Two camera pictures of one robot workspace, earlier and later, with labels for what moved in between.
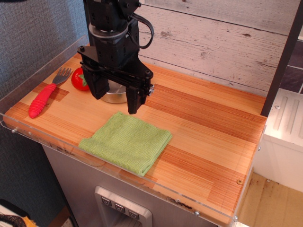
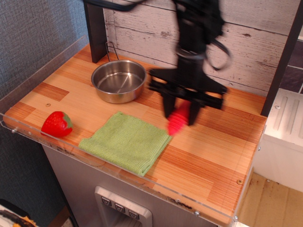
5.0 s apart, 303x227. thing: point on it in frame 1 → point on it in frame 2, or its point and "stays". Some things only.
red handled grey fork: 41,101 → 181,117
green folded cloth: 127,143 stays
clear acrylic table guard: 193,145 stays
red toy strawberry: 78,80 → 57,124
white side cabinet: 280,156 stays
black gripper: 119,62 → 189,81
